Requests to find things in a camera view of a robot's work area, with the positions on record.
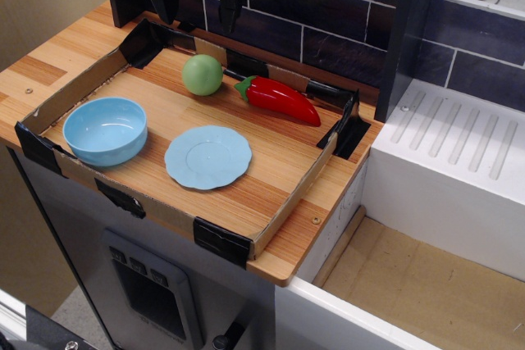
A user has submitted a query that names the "cardboard fence with black tape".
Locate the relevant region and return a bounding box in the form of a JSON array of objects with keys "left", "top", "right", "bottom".
[{"left": 13, "top": 20, "right": 381, "bottom": 284}]

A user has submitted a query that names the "white dish drainer sink unit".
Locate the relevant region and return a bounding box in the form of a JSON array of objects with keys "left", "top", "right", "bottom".
[{"left": 275, "top": 81, "right": 524, "bottom": 349}]

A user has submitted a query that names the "red toy chili pepper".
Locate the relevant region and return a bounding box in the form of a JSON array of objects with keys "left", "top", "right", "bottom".
[{"left": 234, "top": 75, "right": 321, "bottom": 127}]

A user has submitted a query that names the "dark grey upright post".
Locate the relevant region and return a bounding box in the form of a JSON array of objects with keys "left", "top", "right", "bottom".
[{"left": 375, "top": 0, "right": 431, "bottom": 122}]

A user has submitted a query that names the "green toy apple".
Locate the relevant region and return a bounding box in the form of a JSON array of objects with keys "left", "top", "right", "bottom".
[{"left": 181, "top": 54, "right": 223, "bottom": 96}]

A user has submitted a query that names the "light blue plastic bowl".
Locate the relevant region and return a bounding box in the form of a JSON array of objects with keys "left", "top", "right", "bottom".
[{"left": 62, "top": 97, "right": 148, "bottom": 167}]

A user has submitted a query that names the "grey toy oven front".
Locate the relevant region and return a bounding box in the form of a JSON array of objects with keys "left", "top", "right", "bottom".
[{"left": 13, "top": 152, "right": 276, "bottom": 349}]

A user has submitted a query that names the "light blue scalloped plate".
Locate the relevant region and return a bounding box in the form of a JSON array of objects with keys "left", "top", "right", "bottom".
[{"left": 164, "top": 125, "right": 252, "bottom": 190}]

